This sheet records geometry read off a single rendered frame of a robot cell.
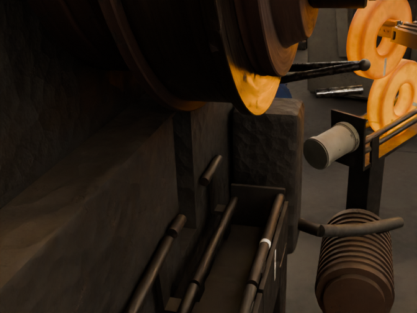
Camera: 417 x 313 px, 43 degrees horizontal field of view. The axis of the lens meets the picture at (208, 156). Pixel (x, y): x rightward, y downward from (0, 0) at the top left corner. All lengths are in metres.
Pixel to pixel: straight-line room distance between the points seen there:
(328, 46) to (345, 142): 2.38
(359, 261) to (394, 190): 1.44
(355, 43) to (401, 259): 1.07
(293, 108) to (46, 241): 0.50
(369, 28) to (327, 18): 2.34
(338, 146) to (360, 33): 0.20
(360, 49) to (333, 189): 1.38
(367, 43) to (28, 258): 0.76
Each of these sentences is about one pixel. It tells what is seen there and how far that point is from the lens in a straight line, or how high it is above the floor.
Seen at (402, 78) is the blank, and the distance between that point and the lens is 1.10.
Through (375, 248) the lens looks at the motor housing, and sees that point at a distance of 0.97.
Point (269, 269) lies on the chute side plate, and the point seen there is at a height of 0.70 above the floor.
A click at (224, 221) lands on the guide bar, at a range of 0.68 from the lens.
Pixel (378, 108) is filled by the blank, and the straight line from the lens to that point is 1.07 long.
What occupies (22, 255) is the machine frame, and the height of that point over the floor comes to 0.87.
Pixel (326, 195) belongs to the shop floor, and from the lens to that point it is 2.25.
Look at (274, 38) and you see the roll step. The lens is 0.43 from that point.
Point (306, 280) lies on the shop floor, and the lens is 1.76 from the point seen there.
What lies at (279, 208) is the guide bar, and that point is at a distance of 0.69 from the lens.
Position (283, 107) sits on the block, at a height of 0.80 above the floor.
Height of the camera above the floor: 1.05
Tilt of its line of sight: 24 degrees down
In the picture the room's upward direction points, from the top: 2 degrees counter-clockwise
